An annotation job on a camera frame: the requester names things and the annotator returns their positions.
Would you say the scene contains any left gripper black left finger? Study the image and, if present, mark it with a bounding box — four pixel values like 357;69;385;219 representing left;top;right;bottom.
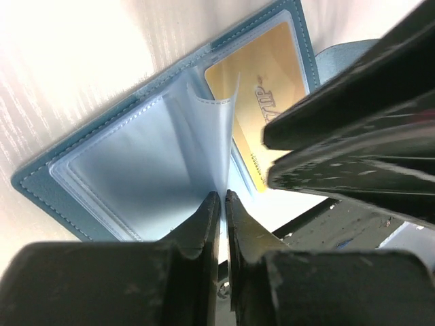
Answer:
1;192;220;325

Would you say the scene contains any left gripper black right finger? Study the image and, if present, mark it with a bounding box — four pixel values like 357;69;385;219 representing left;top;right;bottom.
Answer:
225;191;434;325

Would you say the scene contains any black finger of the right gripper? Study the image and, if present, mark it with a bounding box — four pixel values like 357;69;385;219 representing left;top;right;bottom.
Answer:
263;1;434;150
268;128;434;224

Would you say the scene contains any blue leather card holder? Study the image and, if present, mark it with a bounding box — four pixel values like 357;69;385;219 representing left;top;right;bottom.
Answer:
12;1;374;242

